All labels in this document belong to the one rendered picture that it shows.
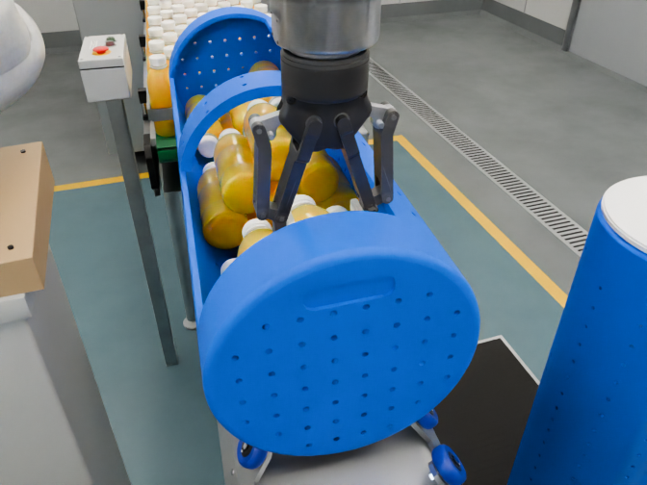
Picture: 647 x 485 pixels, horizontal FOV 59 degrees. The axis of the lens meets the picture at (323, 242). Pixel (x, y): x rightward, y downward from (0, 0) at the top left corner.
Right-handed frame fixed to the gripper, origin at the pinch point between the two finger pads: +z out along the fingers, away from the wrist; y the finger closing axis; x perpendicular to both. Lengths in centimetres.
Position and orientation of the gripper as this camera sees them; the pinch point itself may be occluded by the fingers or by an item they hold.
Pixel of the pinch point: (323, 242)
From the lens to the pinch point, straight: 59.9
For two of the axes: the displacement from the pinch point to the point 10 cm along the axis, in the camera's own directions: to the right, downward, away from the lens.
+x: 2.5, 5.7, -7.8
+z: -0.1, 8.1, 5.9
